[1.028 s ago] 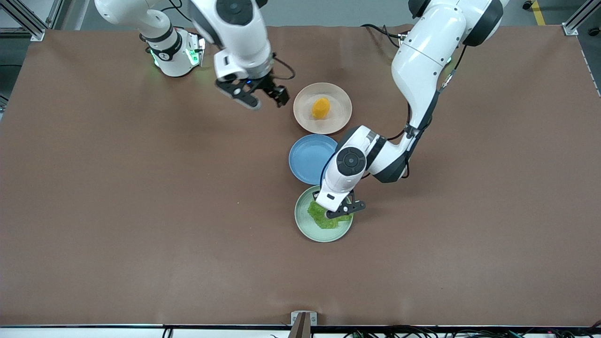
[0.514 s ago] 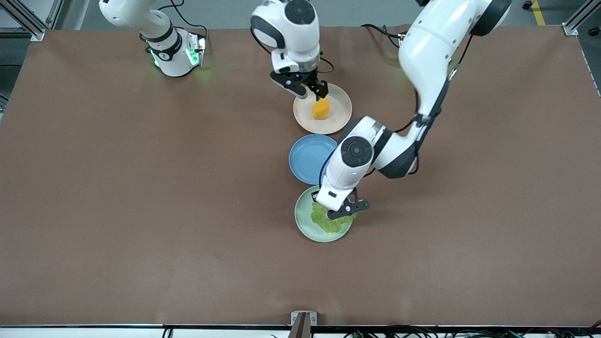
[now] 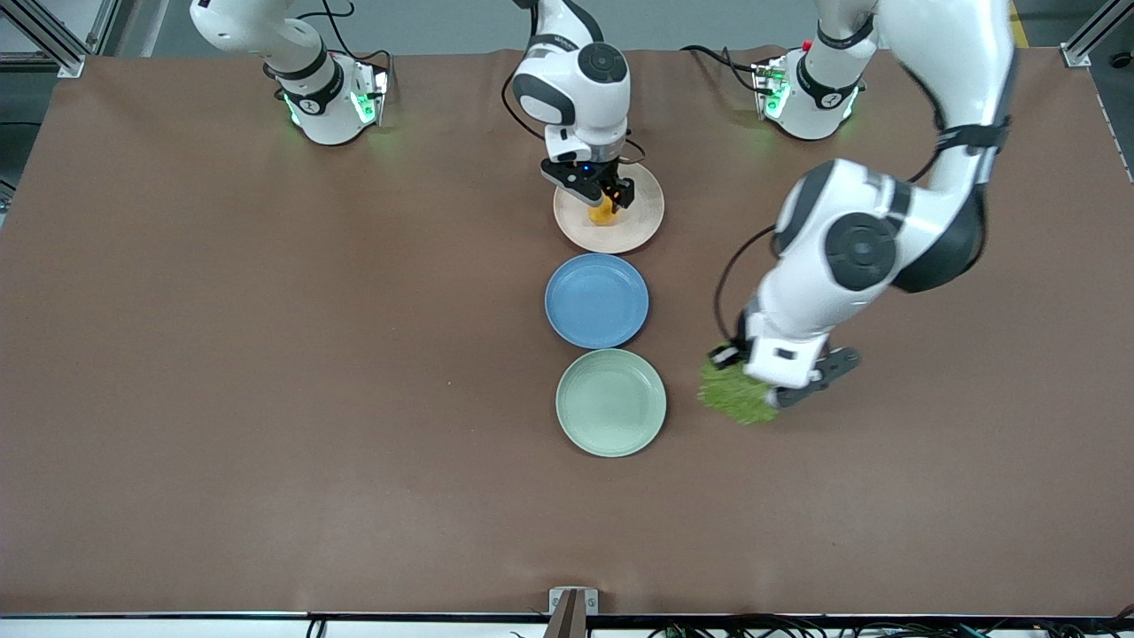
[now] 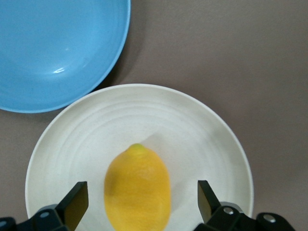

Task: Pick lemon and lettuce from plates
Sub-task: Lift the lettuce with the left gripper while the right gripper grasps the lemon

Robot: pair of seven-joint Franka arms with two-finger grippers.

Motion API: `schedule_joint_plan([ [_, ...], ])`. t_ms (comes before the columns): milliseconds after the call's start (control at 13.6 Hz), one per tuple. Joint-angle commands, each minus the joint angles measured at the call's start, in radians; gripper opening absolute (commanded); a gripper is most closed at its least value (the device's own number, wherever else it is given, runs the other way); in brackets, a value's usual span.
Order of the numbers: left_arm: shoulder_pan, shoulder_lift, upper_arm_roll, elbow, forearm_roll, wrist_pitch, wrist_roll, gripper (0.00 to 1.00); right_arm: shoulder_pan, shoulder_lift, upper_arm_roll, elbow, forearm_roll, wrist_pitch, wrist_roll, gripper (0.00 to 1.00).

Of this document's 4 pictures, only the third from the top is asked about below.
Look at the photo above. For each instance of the beige round plate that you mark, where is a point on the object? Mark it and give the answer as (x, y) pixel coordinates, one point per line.
(640, 226)

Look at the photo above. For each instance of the aluminium frame corner profile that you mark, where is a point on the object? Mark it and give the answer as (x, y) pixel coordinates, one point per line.
(1076, 55)
(66, 62)

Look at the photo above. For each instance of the green lettuce leaf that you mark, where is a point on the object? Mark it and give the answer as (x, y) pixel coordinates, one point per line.
(735, 399)

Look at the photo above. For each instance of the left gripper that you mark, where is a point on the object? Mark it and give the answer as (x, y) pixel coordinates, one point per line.
(725, 356)

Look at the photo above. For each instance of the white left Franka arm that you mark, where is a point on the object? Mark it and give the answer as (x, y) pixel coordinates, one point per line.
(886, 239)

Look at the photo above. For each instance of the brown table cover mat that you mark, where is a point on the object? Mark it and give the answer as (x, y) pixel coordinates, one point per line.
(266, 399)

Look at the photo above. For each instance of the blue round plate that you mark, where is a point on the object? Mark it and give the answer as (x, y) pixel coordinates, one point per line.
(596, 301)

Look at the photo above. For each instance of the pale green round plate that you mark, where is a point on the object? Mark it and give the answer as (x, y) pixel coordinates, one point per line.
(611, 403)

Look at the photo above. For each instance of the aluminium frame bracket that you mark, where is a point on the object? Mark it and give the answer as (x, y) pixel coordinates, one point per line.
(573, 611)

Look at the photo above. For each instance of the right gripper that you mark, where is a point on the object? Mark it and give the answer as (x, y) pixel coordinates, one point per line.
(617, 187)

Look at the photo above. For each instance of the yellow lemon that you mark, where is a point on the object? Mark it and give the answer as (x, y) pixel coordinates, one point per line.
(601, 215)

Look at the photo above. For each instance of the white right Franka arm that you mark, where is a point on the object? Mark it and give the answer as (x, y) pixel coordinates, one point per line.
(310, 89)

